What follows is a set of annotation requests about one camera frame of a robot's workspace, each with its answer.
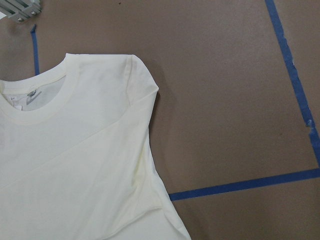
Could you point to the cream long sleeve cat shirt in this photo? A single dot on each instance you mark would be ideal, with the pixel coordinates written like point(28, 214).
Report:
point(75, 156)

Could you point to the aluminium frame post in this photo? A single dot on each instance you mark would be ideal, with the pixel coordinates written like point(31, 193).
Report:
point(20, 10)

